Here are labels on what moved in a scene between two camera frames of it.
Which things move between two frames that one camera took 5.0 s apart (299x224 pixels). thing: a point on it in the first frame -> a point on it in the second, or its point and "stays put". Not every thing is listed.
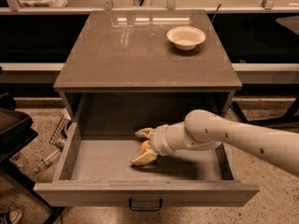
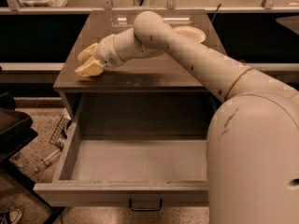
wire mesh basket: x=58 y=136 stays put
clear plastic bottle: x=48 y=161 stays put
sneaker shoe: x=15 y=216 stays put
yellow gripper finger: x=147 y=157 -> x=92 y=67
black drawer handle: x=145 y=208 stays put
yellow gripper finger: x=145 y=132 -> x=88 y=52
